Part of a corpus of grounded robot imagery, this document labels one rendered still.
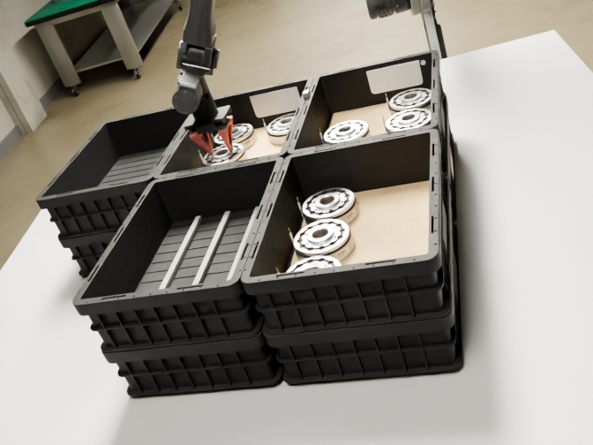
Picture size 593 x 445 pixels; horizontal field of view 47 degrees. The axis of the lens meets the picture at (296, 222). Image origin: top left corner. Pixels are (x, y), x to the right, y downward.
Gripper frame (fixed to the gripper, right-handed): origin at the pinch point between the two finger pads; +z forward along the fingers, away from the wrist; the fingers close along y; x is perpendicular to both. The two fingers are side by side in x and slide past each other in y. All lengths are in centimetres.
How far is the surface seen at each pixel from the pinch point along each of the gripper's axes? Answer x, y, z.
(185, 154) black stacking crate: -4.1, -6.8, -2.8
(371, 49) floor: 295, -12, 94
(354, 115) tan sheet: 14.5, 29.5, 5.1
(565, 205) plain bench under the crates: -18, 72, 18
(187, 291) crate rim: -60, 14, -7
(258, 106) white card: 18.0, 5.7, -1.1
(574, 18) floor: 271, 110, 96
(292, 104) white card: 18.0, 14.4, 0.5
